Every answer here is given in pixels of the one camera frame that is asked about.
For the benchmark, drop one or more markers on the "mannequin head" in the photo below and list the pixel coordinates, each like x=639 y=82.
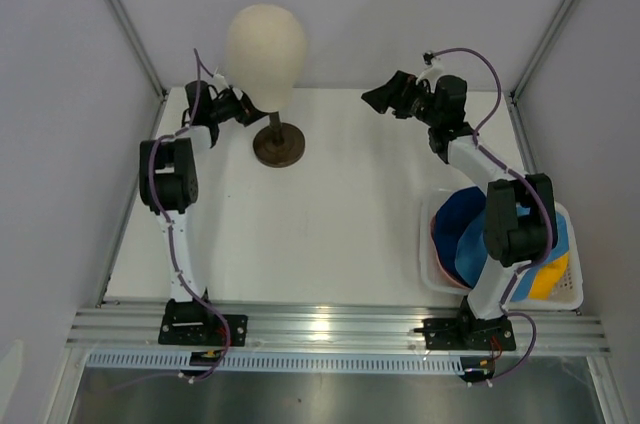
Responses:
x=266 y=48

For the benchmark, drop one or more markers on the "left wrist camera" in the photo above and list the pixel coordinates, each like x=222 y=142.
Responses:
x=219 y=81

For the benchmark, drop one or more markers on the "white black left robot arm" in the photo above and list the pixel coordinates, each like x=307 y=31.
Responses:
x=168 y=181

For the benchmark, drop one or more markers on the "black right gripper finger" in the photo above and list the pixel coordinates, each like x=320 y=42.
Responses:
x=382 y=101
x=397 y=83

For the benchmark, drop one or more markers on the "light blue bucket hat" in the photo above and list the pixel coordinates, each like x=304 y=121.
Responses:
x=471 y=253

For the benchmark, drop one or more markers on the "dark blue bucket hat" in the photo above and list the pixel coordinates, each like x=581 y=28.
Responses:
x=452 y=218

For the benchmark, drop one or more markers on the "white plastic basket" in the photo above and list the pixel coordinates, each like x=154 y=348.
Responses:
x=566 y=296

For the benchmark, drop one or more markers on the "pink bucket hat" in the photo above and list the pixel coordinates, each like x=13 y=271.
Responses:
x=452 y=281

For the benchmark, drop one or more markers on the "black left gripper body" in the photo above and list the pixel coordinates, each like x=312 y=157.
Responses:
x=230 y=108

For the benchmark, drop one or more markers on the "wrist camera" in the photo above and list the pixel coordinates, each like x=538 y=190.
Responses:
x=433 y=68
x=219 y=81

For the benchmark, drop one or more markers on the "aluminium corner post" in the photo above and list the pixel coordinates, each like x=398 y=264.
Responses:
x=134 y=42
x=551 y=33

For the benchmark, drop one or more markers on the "aluminium front rail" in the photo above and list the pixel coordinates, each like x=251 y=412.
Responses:
x=336 y=329

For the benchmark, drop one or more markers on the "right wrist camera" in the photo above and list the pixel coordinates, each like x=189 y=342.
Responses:
x=433 y=68

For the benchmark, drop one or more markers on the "aluminium right corner post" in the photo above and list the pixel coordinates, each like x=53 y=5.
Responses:
x=551 y=33

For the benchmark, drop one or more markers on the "aluminium left corner post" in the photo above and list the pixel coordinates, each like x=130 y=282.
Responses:
x=134 y=42

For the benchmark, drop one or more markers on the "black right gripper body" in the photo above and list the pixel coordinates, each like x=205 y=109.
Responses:
x=416 y=102

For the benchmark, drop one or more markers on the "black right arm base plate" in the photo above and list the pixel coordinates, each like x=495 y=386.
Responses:
x=469 y=334

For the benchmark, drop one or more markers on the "yellow bucket hat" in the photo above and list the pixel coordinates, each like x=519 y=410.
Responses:
x=547 y=277

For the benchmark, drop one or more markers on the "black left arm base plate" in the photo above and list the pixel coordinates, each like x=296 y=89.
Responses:
x=190 y=324

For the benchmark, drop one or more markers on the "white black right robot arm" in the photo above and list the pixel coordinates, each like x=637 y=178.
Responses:
x=520 y=218

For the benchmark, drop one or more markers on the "white slotted cable duct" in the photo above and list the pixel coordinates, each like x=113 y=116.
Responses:
x=254 y=361

